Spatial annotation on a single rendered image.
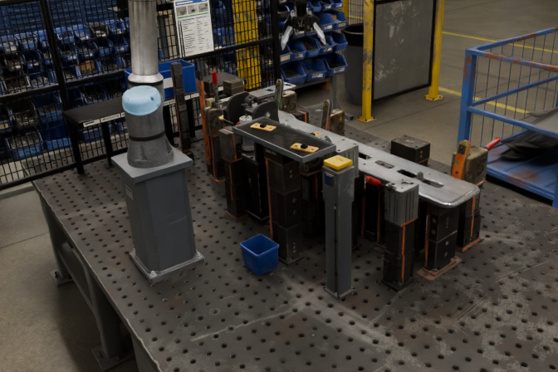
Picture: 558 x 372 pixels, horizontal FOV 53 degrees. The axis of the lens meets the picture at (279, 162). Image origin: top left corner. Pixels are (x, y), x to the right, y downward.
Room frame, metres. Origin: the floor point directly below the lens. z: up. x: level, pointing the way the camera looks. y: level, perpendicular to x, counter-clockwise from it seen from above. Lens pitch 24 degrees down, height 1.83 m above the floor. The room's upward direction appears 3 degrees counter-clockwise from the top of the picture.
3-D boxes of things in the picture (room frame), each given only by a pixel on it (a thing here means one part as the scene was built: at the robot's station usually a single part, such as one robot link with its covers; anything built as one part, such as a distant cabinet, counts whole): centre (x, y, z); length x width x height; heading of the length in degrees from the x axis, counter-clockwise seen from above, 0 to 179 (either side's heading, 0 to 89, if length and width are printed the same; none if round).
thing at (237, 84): (2.73, 0.21, 0.88); 0.08 x 0.08 x 0.36; 37
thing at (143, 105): (1.70, 0.42, 1.27); 0.13 x 0.12 x 0.14; 7
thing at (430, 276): (1.56, -0.52, 0.84); 0.18 x 0.06 x 0.29; 127
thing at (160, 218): (1.70, 0.42, 0.90); 0.21 x 0.21 x 0.40; 33
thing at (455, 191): (2.05, -0.16, 1.00); 1.38 x 0.22 x 0.02; 37
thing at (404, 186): (1.49, -0.37, 0.88); 0.11 x 0.10 x 0.36; 127
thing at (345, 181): (1.47, -0.17, 0.92); 0.08 x 0.08 x 0.44; 37
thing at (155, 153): (1.70, 0.42, 1.15); 0.15 x 0.15 x 0.10
